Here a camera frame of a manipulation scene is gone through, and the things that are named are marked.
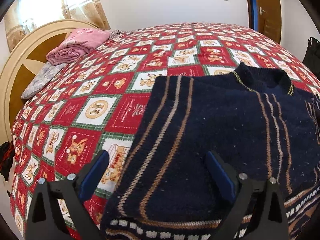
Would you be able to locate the navy patterned knit sweater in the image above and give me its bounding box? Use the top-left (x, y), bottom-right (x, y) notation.
top-left (100, 64), bottom-right (319, 239)

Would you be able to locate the red patchwork bear bedspread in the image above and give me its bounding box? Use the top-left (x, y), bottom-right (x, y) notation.
top-left (11, 23), bottom-right (319, 239)

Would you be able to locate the grey floral pillow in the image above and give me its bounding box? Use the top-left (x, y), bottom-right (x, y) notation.
top-left (21, 61), bottom-right (67, 100)

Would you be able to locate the cream wooden headboard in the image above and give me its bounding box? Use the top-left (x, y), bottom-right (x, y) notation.
top-left (1, 20), bottom-right (97, 143)

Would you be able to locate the folded pink blanket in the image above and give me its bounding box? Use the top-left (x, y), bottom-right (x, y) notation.
top-left (46, 28), bottom-right (110, 66)

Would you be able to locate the brown wooden door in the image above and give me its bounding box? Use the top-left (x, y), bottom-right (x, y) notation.
top-left (247, 0), bottom-right (281, 43)

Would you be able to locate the beige patterned curtain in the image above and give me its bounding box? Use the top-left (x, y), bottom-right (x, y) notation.
top-left (4, 0), bottom-right (110, 51)

